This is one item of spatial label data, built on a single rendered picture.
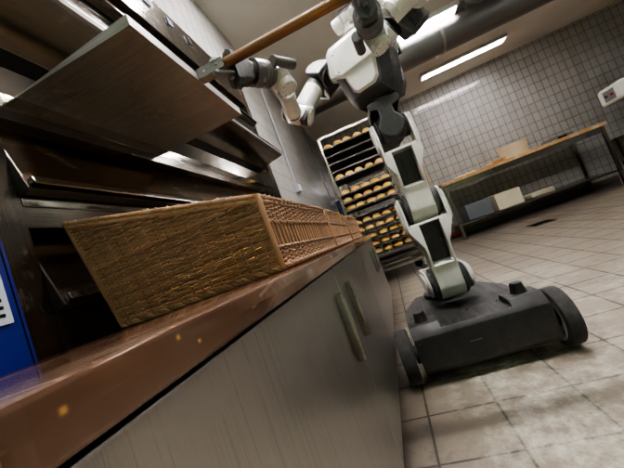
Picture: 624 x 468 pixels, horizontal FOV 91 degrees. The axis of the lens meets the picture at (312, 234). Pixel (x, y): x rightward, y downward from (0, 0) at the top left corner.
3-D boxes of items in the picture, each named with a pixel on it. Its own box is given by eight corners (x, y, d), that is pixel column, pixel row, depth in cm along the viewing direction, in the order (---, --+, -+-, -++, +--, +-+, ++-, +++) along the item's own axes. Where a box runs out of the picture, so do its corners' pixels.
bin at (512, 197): (500, 210, 455) (493, 195, 456) (487, 212, 504) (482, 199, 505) (525, 201, 448) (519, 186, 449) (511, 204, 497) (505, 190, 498)
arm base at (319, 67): (316, 104, 153) (322, 89, 158) (338, 98, 146) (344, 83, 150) (301, 78, 142) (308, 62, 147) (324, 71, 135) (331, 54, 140)
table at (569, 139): (463, 240, 454) (440, 184, 460) (452, 238, 532) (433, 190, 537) (634, 182, 404) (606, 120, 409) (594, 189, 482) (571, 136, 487)
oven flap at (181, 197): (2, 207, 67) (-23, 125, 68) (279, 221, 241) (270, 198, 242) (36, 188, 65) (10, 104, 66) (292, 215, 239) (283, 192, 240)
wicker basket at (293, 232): (91, 341, 67) (54, 223, 69) (226, 289, 122) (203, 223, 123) (288, 269, 55) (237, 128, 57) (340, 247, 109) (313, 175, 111)
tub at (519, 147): (507, 160, 462) (501, 147, 463) (497, 165, 504) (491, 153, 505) (538, 148, 452) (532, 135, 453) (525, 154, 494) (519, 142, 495)
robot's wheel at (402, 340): (406, 363, 128) (390, 322, 125) (418, 360, 127) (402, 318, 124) (416, 399, 109) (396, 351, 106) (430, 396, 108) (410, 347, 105)
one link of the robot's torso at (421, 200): (404, 226, 142) (368, 131, 140) (441, 212, 139) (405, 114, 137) (408, 229, 127) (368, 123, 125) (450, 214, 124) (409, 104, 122)
